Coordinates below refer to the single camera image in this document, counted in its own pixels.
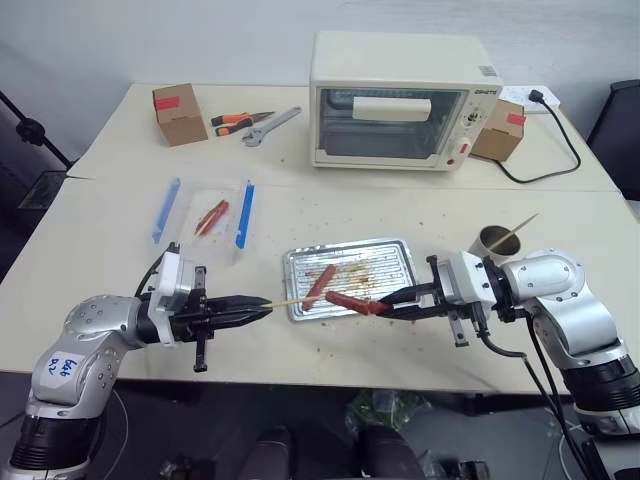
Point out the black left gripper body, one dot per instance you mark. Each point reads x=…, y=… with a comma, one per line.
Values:
x=192, y=322

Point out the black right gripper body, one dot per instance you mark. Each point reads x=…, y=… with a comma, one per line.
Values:
x=459, y=325

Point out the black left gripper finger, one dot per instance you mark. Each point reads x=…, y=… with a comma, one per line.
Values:
x=235, y=318
x=240, y=302

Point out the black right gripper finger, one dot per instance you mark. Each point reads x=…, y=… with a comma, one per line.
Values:
x=410, y=293
x=415, y=311

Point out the wooden skewer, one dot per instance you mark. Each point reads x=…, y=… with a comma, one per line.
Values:
x=520, y=226
x=292, y=302

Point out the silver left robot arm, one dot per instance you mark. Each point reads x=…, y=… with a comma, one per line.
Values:
x=80, y=350

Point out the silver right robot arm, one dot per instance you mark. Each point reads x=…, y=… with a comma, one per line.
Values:
x=565, y=300

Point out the silver metal baking tray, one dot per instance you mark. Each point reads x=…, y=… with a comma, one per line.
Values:
x=385, y=265

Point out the metal cup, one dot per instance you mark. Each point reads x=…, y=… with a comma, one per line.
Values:
x=482, y=247

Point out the skewered red sausage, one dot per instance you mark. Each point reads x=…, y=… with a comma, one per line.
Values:
x=215, y=215

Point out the blue container clip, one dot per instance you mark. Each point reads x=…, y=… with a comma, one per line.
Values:
x=167, y=210
x=244, y=215

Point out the clear bag with green contents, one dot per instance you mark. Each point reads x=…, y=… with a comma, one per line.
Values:
x=380, y=407

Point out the clear plastic food container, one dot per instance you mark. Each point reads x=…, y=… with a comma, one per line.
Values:
x=210, y=200

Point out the dark rounded shape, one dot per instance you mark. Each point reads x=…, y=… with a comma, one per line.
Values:
x=272, y=452

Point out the silver adjustable wrench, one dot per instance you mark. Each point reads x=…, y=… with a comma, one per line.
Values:
x=270, y=125

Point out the orange black pliers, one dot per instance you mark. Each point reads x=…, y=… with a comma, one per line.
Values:
x=232, y=122

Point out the cardboard box with red tape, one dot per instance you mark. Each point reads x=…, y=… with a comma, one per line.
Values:
x=180, y=120
x=497, y=135

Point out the cream toaster oven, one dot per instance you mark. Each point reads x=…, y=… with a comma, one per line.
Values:
x=400, y=65

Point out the black stand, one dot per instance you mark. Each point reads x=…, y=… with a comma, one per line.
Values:
x=30, y=135

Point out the black chair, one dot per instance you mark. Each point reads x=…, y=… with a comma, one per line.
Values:
x=617, y=130

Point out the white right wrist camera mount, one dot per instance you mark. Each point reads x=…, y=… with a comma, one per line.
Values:
x=467, y=277

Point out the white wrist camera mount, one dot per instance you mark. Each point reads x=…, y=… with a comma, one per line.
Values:
x=169, y=280
x=467, y=277

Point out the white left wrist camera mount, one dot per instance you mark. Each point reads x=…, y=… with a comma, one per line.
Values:
x=169, y=280

